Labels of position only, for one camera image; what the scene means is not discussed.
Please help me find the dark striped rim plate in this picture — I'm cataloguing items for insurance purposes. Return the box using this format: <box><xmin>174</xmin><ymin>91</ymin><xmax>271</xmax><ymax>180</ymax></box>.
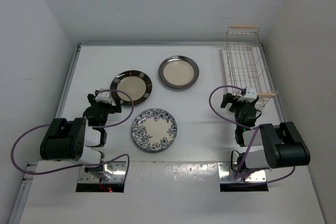
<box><xmin>110</xmin><ymin>70</ymin><xmax>153</xmax><ymax>106</ymax></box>

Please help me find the blue floral white plate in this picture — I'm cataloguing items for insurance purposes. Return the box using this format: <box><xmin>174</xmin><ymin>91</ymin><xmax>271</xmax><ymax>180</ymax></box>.
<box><xmin>131</xmin><ymin>109</ymin><xmax>177</xmax><ymax>153</ymax></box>

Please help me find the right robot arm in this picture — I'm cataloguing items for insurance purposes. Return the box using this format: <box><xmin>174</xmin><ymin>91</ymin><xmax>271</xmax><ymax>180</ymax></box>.
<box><xmin>220</xmin><ymin>93</ymin><xmax>310</xmax><ymax>172</ymax></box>

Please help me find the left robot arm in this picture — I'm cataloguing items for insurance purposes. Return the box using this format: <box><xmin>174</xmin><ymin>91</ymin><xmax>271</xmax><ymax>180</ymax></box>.
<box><xmin>40</xmin><ymin>92</ymin><xmax>122</xmax><ymax>177</ymax></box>

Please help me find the grey rimmed beige plate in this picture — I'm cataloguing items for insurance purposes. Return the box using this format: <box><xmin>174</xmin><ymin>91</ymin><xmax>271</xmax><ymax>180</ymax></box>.
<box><xmin>158</xmin><ymin>56</ymin><xmax>200</xmax><ymax>90</ymax></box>

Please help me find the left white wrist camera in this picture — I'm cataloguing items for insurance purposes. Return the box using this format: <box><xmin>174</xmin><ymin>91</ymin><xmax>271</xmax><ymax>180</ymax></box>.
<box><xmin>95</xmin><ymin>91</ymin><xmax>112</xmax><ymax>104</ymax></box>

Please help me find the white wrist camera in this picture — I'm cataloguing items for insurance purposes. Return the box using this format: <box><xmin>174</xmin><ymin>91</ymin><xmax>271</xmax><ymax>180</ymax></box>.
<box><xmin>95</xmin><ymin>91</ymin><xmax>112</xmax><ymax>104</ymax></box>
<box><xmin>238</xmin><ymin>87</ymin><xmax>258</xmax><ymax>103</ymax></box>

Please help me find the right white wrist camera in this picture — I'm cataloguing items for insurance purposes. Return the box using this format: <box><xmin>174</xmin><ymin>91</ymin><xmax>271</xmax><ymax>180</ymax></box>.
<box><xmin>238</xmin><ymin>87</ymin><xmax>258</xmax><ymax>103</ymax></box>

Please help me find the white wire dish rack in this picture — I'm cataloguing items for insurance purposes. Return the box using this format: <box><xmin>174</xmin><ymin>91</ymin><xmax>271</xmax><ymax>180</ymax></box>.
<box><xmin>222</xmin><ymin>25</ymin><xmax>277</xmax><ymax>108</ymax></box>

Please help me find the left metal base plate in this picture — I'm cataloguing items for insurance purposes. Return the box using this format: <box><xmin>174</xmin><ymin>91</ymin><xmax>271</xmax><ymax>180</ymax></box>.
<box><xmin>78</xmin><ymin>162</ymin><xmax>127</xmax><ymax>184</ymax></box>

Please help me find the metal base plate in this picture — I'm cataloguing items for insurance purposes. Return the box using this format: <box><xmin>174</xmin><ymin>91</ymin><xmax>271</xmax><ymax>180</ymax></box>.
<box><xmin>78</xmin><ymin>162</ymin><xmax>127</xmax><ymax>184</ymax></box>
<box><xmin>217</xmin><ymin>162</ymin><xmax>267</xmax><ymax>184</ymax></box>

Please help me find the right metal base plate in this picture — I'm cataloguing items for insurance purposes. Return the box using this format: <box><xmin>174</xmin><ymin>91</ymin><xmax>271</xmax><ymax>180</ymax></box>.
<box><xmin>217</xmin><ymin>162</ymin><xmax>267</xmax><ymax>184</ymax></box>

